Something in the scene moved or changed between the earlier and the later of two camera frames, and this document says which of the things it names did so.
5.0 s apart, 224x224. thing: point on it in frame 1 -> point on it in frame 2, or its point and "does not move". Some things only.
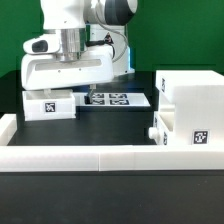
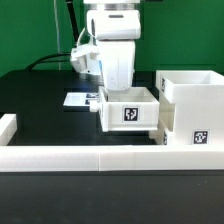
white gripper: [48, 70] -> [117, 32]
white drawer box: [48, 104] -> [135, 109]
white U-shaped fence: [104, 158] does not move
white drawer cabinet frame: [197, 97] does not move
